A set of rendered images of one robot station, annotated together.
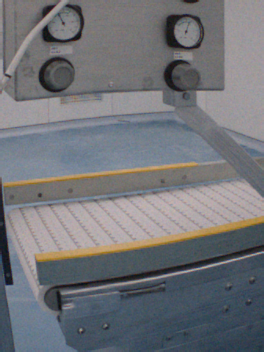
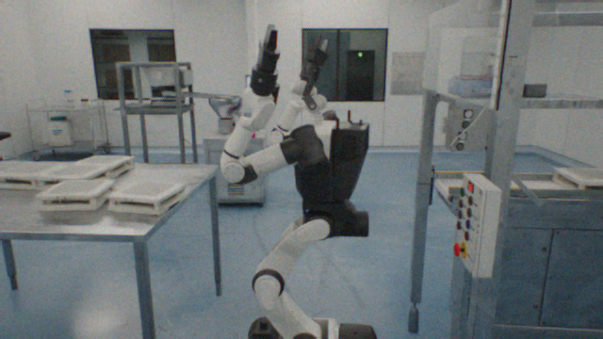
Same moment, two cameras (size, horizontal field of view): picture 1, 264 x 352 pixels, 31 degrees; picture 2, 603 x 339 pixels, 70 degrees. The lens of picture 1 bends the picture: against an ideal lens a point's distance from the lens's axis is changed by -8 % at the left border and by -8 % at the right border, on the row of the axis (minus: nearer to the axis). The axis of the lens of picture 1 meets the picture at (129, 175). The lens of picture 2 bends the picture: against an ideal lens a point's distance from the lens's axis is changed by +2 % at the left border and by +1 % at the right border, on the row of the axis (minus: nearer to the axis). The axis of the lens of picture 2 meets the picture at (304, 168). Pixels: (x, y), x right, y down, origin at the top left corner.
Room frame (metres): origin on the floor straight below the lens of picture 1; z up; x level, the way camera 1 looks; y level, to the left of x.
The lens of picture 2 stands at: (-1.51, -0.10, 1.55)
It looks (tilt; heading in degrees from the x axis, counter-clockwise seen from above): 15 degrees down; 26
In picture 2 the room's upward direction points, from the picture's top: straight up
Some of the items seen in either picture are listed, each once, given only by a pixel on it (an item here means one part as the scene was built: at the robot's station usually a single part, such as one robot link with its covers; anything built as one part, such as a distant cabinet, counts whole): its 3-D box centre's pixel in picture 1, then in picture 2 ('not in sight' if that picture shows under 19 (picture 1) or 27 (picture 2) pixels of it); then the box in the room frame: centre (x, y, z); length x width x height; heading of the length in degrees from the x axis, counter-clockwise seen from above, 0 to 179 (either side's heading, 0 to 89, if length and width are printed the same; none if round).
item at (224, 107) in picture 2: not in sight; (232, 115); (2.29, 2.57, 0.95); 0.49 x 0.36 x 0.37; 116
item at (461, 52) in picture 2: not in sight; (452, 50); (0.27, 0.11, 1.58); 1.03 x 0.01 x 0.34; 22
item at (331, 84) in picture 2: not in sight; (344, 66); (5.18, 2.37, 1.43); 1.38 x 0.01 x 1.16; 116
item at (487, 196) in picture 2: not in sight; (478, 223); (-0.24, -0.06, 1.08); 0.17 x 0.06 x 0.26; 22
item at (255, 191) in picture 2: not in sight; (237, 168); (2.26, 2.51, 0.38); 0.63 x 0.57 x 0.76; 116
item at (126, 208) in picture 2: not in sight; (149, 201); (-0.15, 1.33, 0.91); 0.24 x 0.24 x 0.02; 13
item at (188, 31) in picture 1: (185, 31); not in sight; (0.48, -0.05, 1.21); 0.04 x 0.01 x 0.04; 112
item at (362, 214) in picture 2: not in sight; (335, 217); (0.09, 0.51, 0.89); 0.28 x 0.13 x 0.18; 112
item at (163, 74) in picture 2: not in sight; (179, 126); (2.40, 3.43, 0.75); 1.43 x 1.06 x 1.50; 116
